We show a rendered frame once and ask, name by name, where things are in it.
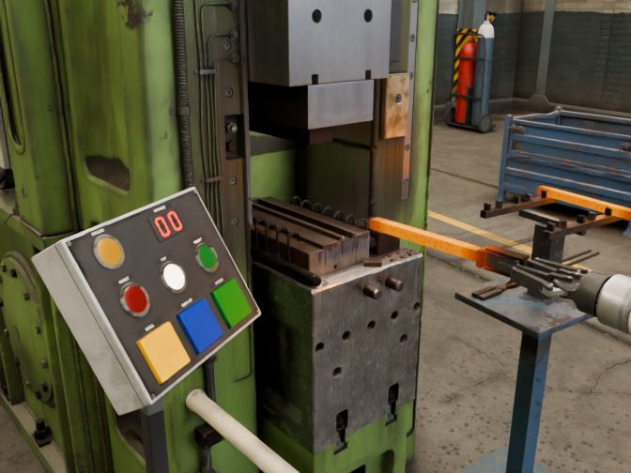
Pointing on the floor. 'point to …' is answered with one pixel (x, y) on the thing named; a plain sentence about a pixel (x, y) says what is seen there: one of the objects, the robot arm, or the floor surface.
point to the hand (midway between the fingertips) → (504, 262)
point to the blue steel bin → (567, 157)
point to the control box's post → (155, 437)
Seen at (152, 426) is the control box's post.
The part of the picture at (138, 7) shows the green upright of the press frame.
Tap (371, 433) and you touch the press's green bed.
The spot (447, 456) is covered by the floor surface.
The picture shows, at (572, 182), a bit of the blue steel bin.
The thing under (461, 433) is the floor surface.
